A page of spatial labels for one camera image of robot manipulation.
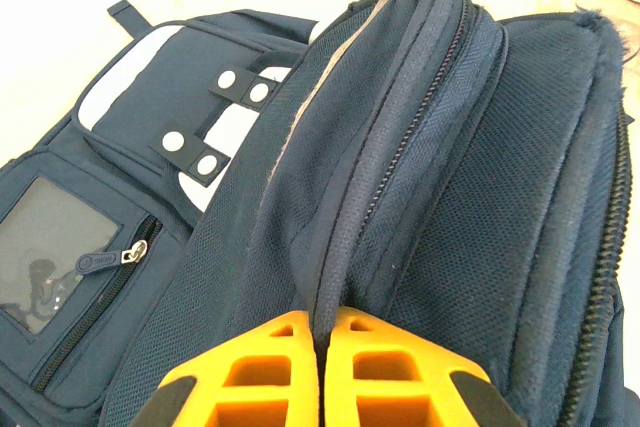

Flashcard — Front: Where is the navy blue backpack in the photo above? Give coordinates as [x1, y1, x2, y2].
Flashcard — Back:
[0, 0, 640, 427]

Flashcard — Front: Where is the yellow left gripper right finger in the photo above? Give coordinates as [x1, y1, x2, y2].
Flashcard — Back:
[324, 304, 526, 427]

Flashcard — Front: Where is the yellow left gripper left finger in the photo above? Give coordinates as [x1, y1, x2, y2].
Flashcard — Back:
[132, 309, 321, 427]

